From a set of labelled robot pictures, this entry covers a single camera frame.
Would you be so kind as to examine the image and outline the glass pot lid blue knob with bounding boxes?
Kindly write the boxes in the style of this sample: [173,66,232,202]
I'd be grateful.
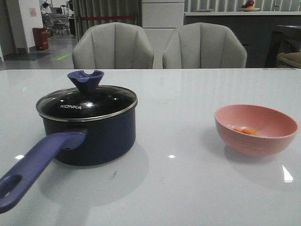
[36,70,138,122]

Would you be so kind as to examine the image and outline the orange ham slices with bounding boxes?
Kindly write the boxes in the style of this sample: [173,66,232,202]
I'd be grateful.
[233,128,257,136]

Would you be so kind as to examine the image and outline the pink bowl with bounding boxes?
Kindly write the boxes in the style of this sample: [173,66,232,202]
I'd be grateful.
[214,104,298,157]

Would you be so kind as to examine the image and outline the dark blue saucepan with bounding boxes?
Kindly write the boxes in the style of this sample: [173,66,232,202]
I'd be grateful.
[0,85,138,214]

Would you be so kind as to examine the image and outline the left beige chair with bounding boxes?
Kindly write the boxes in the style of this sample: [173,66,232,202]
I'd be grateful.
[72,22,154,69]

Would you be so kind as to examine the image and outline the beige chair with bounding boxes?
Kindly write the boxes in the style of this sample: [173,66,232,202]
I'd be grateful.
[162,23,247,69]
[72,22,154,69]

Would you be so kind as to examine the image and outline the right beige chair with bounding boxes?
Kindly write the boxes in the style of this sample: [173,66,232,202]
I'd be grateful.
[162,23,247,69]

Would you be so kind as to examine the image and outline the white refrigerator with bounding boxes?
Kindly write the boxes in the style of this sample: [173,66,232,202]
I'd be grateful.
[142,0,185,46]

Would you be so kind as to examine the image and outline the red barrier tape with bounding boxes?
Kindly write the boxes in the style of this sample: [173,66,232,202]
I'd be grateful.
[80,15,136,21]

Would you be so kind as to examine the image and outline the dark kitchen counter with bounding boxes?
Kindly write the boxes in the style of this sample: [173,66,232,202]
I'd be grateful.
[184,11,301,68]

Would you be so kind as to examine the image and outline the red trash bin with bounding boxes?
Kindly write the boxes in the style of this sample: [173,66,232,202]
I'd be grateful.
[32,27,49,50]

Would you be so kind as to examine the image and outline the fruit plate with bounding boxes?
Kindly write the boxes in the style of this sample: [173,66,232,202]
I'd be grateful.
[238,0,261,12]

